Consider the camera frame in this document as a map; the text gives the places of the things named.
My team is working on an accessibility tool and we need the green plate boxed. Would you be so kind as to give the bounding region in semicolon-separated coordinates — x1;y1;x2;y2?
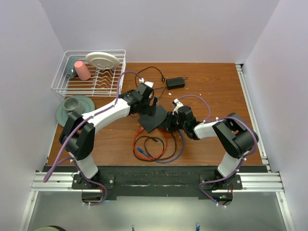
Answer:
56;95;95;127

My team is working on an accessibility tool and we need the black power adapter brick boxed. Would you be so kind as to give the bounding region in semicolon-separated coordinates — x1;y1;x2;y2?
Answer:
166;77;185;90

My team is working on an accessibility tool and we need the pink plastic cup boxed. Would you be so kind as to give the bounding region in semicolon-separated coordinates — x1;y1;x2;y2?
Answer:
74;61;91;81

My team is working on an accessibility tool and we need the white ceramic plate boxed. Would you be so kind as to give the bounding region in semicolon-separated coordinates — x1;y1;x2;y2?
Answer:
85;51;120;69

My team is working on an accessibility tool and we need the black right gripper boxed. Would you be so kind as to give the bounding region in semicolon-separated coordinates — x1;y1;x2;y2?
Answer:
158;112;187;132

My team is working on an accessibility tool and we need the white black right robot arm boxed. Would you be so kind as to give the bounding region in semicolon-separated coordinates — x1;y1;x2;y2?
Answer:
155;106;258;190

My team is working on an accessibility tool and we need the aluminium right side rail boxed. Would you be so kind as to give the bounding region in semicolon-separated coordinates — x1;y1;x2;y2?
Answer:
235;64;269;166

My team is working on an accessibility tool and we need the white wire dish rack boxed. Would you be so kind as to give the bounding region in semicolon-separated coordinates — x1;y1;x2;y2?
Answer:
51;50;126;97

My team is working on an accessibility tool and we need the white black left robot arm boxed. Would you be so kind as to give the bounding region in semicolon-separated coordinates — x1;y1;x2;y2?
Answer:
59;81;166;189

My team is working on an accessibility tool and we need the grey metal mug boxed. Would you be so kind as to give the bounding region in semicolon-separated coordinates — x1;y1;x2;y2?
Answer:
63;97;84;114

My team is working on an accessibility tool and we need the blue ethernet cable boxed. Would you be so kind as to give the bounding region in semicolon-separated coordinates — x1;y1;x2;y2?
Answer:
136;129;185;164

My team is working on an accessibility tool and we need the aluminium rail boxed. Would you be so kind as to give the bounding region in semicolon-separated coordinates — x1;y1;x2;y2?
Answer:
30;172;284;192
235;64;269;166

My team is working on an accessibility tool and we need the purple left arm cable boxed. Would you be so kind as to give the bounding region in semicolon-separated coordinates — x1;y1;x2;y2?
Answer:
43;70;145;206

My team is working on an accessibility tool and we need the dark green mug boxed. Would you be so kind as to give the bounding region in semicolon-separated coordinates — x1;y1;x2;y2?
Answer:
64;57;79;78

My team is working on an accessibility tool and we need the aluminium front rail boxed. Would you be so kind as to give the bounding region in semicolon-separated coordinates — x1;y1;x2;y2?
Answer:
30;172;284;192

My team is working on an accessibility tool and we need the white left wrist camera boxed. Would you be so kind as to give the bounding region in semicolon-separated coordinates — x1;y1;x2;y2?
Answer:
139;78;154;88

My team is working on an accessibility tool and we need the black network switch box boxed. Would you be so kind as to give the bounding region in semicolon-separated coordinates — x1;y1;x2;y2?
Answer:
138;105;167;133

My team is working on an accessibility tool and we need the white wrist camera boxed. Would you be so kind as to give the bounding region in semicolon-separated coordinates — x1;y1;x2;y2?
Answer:
172;99;183;115
139;78;154;88

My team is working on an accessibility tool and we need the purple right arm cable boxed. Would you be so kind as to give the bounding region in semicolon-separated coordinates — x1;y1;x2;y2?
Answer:
178;94;259;207

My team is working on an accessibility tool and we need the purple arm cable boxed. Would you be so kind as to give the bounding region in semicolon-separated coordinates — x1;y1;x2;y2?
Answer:
43;70;145;206
178;94;259;207

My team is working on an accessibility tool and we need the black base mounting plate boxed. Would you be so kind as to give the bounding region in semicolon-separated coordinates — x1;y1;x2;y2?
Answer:
48;166;266;205

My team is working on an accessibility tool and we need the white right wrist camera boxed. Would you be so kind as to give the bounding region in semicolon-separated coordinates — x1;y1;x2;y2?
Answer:
172;99;183;115

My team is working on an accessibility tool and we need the red ethernet cable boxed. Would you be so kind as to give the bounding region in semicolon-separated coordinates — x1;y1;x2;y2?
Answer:
133;127;168;160

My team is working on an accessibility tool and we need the black ethernet cable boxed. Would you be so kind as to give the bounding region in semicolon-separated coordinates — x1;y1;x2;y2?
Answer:
133;128;178;161

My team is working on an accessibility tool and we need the black power cord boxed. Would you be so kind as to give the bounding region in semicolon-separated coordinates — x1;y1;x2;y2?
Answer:
135;66;189;106

